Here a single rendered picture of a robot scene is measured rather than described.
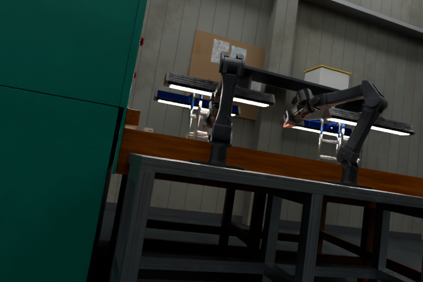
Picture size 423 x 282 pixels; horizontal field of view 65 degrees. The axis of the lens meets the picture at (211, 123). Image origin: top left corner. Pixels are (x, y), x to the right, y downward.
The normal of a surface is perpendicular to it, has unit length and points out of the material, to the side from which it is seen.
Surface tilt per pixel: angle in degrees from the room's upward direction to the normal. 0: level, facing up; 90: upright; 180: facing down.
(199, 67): 90
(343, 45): 90
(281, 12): 90
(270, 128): 90
